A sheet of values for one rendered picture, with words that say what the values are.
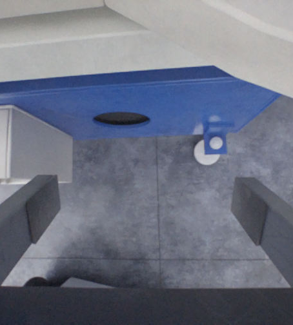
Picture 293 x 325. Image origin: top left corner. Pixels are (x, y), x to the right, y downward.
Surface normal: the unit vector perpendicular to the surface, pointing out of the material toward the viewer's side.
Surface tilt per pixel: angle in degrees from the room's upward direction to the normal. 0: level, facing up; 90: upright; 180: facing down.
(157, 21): 90
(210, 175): 0
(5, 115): 0
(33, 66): 90
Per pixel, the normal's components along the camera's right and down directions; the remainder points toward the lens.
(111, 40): 0.02, 0.99
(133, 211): -0.10, -0.11
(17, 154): 0.99, -0.04
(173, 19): -0.56, 0.83
